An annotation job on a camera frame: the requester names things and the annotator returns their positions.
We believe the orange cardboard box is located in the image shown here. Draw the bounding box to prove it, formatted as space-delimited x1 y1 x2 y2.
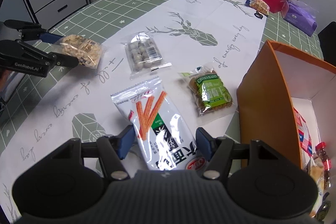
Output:
236 40 336 219

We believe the black chair right side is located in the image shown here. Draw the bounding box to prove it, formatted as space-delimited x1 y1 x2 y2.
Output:
318 22 336 66

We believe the small red cola bottle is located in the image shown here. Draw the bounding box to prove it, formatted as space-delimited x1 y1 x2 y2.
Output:
315 141 332 189

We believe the green grid tablecloth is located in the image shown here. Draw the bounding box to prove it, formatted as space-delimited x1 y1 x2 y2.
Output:
1 0 323 151

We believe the round balls clear snack bag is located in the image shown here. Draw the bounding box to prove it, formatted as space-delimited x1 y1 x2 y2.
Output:
121 32 172 80

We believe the white deer table runner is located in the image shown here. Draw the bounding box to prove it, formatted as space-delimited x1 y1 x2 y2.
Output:
1 0 265 221

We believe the peanut snack clear bag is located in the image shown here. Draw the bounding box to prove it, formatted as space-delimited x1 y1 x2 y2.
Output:
53 34 106 69

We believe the white stick snack bag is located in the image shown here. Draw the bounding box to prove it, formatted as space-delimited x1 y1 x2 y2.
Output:
111 77 206 170

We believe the purple tissue pack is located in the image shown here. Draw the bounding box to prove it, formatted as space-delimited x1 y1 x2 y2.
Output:
281 0 317 37

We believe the green raisin snack bag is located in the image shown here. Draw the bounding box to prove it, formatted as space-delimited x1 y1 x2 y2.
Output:
178 63 234 116

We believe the small nut snack bag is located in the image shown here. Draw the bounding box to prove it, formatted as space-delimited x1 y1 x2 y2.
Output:
249 0 270 16

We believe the red white snack packet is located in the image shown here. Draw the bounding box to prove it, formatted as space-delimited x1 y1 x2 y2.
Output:
293 108 313 157

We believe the bread snack bag blue label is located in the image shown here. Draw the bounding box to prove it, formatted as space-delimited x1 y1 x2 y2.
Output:
306 153 324 217

